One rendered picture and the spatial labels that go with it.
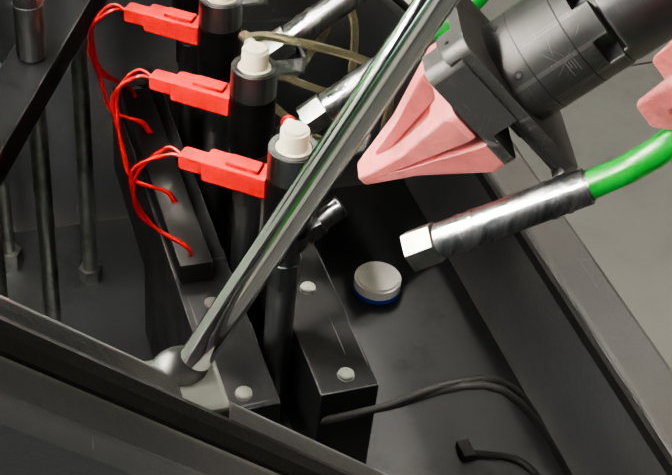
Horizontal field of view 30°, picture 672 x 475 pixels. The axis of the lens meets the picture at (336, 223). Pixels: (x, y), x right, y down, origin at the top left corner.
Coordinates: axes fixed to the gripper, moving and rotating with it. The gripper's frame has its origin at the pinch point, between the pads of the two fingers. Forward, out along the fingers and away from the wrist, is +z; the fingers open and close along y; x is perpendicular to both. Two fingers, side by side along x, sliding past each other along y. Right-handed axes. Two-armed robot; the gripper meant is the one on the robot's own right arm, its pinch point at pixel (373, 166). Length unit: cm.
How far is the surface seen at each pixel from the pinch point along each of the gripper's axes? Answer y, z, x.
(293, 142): 3.5, 2.6, -0.9
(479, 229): -1.0, -4.9, 8.0
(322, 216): -2.1, 5.2, -1.7
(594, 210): -128, 32, -134
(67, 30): 10.3, 15.3, -17.1
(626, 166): -1.9, -12.4, 8.5
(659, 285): -133, 26, -112
